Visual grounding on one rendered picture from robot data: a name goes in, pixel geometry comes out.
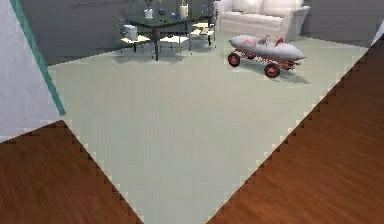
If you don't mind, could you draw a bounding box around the pale seat metal chair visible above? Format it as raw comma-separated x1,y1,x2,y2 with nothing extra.
159,33,190,54
113,15,152,54
189,20,217,50

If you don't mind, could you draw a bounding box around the dark green dining table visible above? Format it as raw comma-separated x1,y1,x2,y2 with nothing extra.
127,13,214,62

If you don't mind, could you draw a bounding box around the grey red-wheeled toy car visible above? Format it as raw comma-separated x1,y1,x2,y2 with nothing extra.
227,34,307,79

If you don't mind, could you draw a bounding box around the white cylinder candle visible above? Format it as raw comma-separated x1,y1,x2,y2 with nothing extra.
179,0,190,19

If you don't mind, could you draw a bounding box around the white pot house plant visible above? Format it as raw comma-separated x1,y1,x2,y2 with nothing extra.
142,0,158,20

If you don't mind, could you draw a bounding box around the white sofa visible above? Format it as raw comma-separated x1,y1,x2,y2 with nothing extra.
214,0,311,43

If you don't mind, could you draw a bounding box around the green framed room door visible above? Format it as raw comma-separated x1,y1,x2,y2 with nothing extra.
0,0,67,144

